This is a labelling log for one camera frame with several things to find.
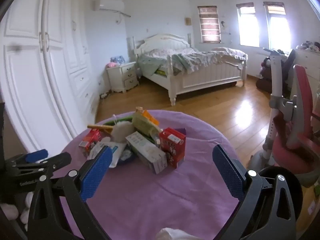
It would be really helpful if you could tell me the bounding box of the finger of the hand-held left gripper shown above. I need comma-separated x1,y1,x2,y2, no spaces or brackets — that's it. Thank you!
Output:
5,149,48,171
15,152,73,180

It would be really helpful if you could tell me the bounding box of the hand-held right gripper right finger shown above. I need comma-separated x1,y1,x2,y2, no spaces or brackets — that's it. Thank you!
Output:
212,144,298,240

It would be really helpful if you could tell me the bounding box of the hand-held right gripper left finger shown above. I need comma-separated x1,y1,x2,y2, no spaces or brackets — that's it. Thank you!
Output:
27,145,113,240

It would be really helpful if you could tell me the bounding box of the green cardboard box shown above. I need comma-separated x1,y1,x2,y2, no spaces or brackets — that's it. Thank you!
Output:
132,114,162,137

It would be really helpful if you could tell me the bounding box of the white packet with blue print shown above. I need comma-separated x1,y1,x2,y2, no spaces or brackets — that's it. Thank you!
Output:
87,140,127,168

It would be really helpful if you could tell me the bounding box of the small red carton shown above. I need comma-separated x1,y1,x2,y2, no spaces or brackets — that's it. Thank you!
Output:
79,129,102,153

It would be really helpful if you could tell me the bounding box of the yellow paper tube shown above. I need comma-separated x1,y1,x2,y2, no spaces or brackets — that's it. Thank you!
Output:
87,124,114,131

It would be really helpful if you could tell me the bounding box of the long white cardboard box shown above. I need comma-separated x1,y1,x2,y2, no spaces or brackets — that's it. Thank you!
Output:
125,131,168,175

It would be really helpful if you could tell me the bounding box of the red drink carton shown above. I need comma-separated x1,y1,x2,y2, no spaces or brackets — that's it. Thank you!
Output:
159,127,187,169

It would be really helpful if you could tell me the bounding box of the green plastic wrapper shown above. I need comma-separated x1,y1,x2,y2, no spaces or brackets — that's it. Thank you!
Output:
103,115,133,127

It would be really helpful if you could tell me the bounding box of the white wardrobe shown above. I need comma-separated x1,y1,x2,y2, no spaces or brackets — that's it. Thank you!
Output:
0,0,103,153

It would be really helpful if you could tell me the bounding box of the orange plastic wrapper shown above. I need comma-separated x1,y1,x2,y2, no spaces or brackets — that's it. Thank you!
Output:
136,107,160,126

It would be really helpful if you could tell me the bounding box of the white plastic bag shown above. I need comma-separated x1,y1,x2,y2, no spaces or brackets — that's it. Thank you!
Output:
156,227,200,240

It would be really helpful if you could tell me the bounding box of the white wooden bed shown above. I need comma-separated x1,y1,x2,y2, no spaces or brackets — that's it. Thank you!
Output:
126,33,248,106

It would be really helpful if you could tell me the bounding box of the dark red armchair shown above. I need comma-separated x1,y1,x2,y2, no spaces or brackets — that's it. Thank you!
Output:
255,56,273,93

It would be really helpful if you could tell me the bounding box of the white nightstand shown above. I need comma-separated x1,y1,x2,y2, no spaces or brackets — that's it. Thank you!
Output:
107,62,140,93

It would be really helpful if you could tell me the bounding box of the floral quilt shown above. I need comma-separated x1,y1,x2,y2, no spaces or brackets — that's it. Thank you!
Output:
138,47,248,77

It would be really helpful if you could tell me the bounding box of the white dresser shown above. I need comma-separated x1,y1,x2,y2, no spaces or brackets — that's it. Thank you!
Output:
294,45,320,90

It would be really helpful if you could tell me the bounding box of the bright window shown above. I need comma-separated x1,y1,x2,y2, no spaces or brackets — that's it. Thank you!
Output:
236,3,260,47
263,2,292,50

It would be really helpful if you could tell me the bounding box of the window with striped blind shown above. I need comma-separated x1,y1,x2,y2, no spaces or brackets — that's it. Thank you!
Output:
197,6,222,43

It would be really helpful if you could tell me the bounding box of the white air conditioner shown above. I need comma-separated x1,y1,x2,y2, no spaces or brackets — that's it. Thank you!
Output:
94,0,125,12

